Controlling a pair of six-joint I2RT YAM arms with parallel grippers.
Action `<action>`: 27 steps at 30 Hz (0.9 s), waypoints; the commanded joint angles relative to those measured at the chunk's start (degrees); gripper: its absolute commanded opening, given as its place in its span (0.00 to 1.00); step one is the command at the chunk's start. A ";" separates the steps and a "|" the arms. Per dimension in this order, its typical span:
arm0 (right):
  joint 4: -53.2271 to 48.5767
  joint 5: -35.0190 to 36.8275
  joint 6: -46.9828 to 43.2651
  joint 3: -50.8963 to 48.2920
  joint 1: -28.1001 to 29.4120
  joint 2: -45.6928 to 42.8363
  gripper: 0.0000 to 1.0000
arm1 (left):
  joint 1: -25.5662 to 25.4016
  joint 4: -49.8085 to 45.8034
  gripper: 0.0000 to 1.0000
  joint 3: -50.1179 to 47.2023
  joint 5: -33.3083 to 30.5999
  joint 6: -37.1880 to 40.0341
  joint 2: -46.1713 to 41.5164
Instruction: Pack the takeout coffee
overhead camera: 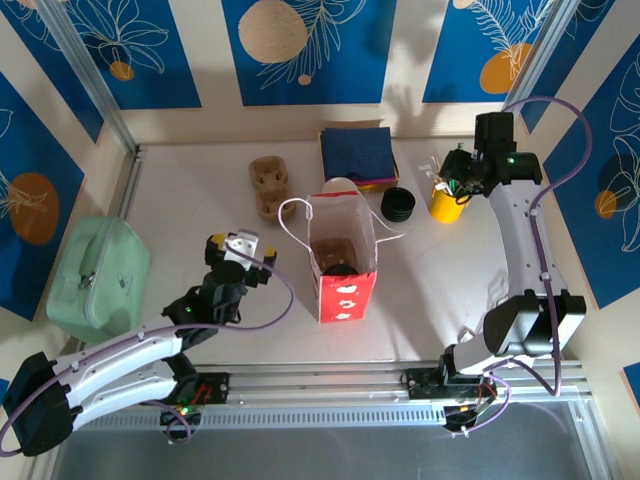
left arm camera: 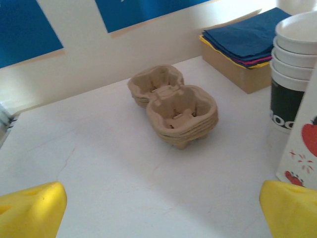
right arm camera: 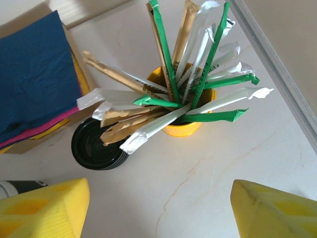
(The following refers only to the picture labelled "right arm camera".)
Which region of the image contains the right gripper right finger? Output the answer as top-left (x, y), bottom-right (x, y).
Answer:
top-left (230, 179), bottom-right (317, 238)

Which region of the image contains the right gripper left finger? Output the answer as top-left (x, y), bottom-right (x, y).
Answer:
top-left (0, 178), bottom-right (90, 238)

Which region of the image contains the blue paper napkin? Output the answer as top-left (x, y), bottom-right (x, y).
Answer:
top-left (0, 9), bottom-right (84, 146)

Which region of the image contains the beige napkin tray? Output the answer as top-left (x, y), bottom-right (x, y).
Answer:
top-left (0, 2), bottom-right (101, 156)

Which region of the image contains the black cup lid stack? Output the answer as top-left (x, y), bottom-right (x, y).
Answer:
top-left (71, 116), bottom-right (132, 171)

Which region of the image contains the pink paper napkin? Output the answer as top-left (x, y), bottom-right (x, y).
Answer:
top-left (0, 106), bottom-right (80, 151)

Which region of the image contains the brown sugar stick packet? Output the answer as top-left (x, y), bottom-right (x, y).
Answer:
top-left (100, 106), bottom-right (174, 128)
top-left (82, 51), bottom-right (171, 100)
top-left (171, 0), bottom-right (201, 73)
top-left (146, 2), bottom-right (174, 97)
top-left (100, 113), bottom-right (169, 147)

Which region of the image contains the white sugar stick packet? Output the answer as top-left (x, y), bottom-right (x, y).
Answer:
top-left (208, 41), bottom-right (242, 75)
top-left (76, 88), bottom-right (149, 111)
top-left (185, 86), bottom-right (275, 116)
top-left (119, 103), bottom-right (193, 156)
top-left (205, 61), bottom-right (256, 83)
top-left (182, 23), bottom-right (217, 104)
top-left (175, 0), bottom-right (221, 80)
top-left (91, 100), bottom-right (139, 121)

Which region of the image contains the yellow stick holder cup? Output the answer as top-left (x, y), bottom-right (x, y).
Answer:
top-left (146, 63), bottom-right (217, 137)

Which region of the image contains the stack of coloured napkins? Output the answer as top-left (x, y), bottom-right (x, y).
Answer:
top-left (0, 48), bottom-right (90, 155)

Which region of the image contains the right aluminium side rail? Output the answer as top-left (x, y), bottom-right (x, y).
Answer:
top-left (230, 0), bottom-right (317, 142)

